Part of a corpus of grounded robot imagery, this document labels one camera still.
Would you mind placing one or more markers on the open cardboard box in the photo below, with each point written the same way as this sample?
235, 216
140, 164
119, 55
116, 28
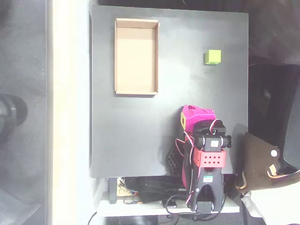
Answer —
136, 58

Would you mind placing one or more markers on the yellow camera mount on gripper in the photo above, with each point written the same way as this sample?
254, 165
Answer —
183, 119

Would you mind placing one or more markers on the green cube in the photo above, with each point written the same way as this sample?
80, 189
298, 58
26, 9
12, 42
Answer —
212, 57

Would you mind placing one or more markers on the black perforated arm base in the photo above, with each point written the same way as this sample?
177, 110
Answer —
173, 161

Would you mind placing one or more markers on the light wooden piece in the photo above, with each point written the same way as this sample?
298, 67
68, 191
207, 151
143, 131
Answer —
123, 190

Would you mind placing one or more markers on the magenta gripper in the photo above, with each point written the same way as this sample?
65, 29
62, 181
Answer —
190, 116

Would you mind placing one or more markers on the black power adapter bundle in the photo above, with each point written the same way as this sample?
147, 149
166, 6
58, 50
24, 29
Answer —
159, 189

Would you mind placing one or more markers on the brown leather bag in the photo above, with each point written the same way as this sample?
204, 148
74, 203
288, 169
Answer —
255, 164

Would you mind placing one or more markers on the dark brown cloth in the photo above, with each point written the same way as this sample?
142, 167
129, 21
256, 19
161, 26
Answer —
274, 28

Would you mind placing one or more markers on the white shelf board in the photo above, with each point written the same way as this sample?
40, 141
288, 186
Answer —
140, 208

